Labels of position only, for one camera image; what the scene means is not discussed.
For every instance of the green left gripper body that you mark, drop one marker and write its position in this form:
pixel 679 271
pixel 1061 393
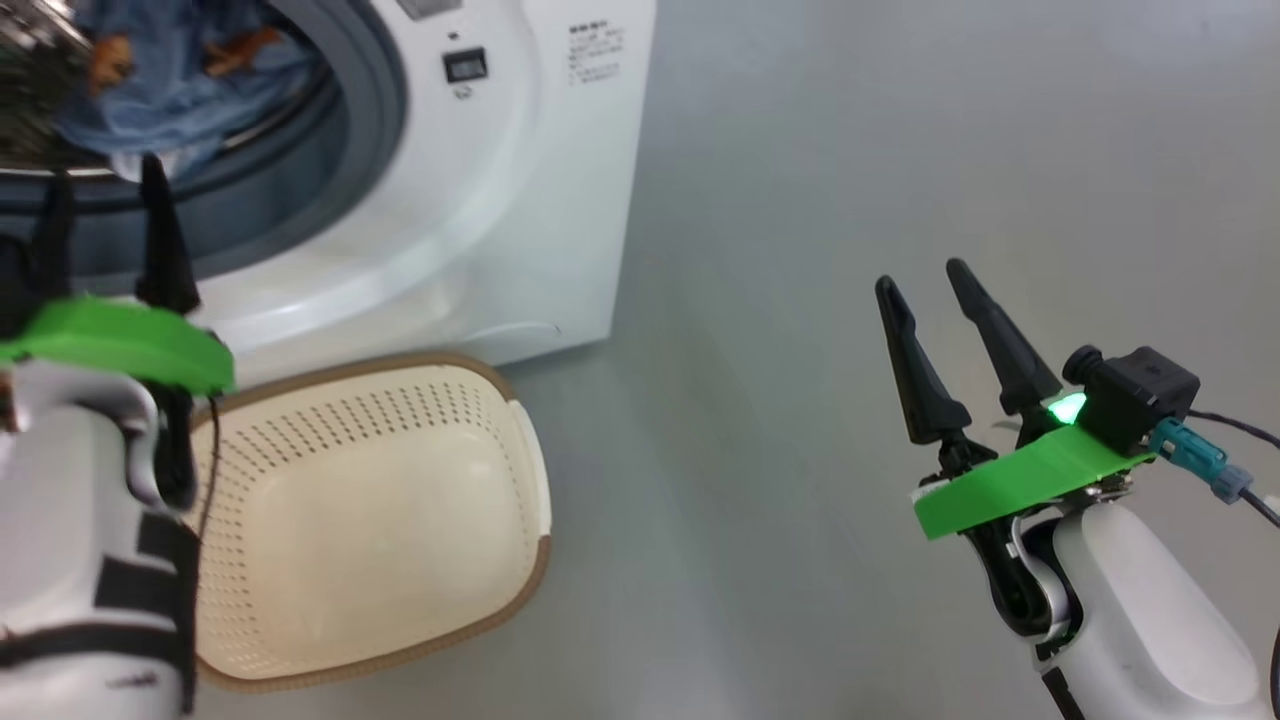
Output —
pixel 120 340

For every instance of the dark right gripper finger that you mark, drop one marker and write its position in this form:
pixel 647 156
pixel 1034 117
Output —
pixel 1010 350
pixel 925 380

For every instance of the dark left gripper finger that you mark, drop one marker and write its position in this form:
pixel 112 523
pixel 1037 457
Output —
pixel 55 250
pixel 165 260

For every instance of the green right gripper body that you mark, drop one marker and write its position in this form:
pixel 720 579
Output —
pixel 1030 475

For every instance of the blue printed garment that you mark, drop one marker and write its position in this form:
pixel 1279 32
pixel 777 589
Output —
pixel 180 100

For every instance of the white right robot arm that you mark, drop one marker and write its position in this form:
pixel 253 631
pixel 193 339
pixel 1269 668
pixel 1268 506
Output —
pixel 1150 620

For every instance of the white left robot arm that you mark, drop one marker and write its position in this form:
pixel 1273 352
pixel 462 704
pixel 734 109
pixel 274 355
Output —
pixel 60 500

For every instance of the steel washing machine drum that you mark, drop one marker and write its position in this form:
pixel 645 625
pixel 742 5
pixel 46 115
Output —
pixel 25 90

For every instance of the white front-load washing machine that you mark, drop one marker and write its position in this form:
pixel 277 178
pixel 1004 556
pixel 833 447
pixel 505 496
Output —
pixel 500 220

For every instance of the cream perforated laundry basket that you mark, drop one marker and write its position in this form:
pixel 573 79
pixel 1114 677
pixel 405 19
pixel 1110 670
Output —
pixel 380 520

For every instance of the grey instruction sticker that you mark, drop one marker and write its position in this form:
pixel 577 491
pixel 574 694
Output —
pixel 428 8

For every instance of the black text label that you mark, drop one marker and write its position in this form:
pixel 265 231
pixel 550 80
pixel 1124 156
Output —
pixel 595 52

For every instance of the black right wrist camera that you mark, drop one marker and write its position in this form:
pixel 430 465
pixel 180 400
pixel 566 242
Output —
pixel 1140 395

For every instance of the teal right camera connector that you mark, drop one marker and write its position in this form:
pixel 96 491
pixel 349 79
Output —
pixel 1195 455

